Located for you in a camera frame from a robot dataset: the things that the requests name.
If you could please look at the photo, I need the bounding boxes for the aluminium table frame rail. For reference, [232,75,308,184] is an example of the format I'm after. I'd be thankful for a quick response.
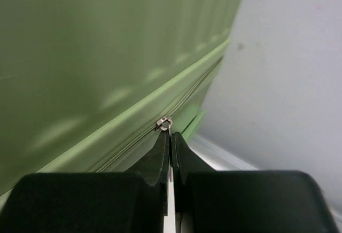
[189,135,258,170]

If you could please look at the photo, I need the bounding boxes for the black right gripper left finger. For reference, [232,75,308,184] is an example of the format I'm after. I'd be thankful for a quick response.
[1,132,170,232]

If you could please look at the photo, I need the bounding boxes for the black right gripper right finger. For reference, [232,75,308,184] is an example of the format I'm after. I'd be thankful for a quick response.
[170,132,339,232]

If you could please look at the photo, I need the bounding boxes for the green hard-shell suitcase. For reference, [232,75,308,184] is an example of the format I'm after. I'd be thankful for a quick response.
[1,0,241,203]

